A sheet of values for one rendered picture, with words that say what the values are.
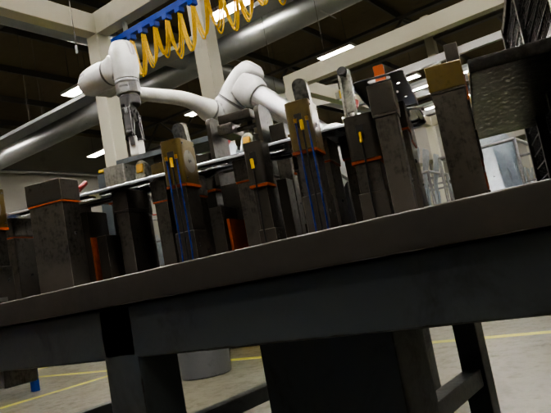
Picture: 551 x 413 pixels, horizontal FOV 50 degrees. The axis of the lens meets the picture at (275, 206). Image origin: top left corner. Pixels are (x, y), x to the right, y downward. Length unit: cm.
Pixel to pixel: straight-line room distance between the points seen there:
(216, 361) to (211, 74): 628
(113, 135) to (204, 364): 242
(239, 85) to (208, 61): 758
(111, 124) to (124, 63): 366
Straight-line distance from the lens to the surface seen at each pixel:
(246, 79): 258
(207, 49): 1022
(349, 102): 176
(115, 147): 585
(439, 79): 141
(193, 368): 468
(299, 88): 145
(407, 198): 114
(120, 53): 228
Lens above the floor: 66
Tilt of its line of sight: 7 degrees up
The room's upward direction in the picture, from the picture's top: 10 degrees counter-clockwise
